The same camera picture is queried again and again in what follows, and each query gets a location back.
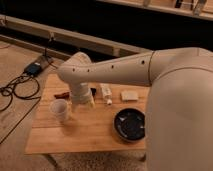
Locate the black round bowl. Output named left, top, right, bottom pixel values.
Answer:
left=113, top=108, right=145, bottom=142

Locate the black floor cables left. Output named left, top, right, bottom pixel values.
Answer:
left=0, top=65, right=68, bottom=145

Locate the red pepper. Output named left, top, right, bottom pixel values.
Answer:
left=54, top=92, right=70, bottom=99

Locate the white sponge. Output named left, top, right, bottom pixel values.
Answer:
left=121, top=90, right=139, bottom=101

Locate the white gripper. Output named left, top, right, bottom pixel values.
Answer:
left=69, top=83, right=94, bottom=108

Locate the long wooden ledge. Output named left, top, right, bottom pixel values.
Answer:
left=0, top=14, right=149, bottom=57

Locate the black rectangular phone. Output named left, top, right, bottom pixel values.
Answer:
left=90, top=88, right=97, bottom=97

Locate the black power adapter box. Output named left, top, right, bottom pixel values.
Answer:
left=24, top=63, right=42, bottom=76

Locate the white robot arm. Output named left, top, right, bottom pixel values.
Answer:
left=58, top=48, right=213, bottom=171

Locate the wooden table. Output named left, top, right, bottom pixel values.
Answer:
left=25, top=74, right=149, bottom=154

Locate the white plastic bottle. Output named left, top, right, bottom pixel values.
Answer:
left=100, top=83, right=112, bottom=105

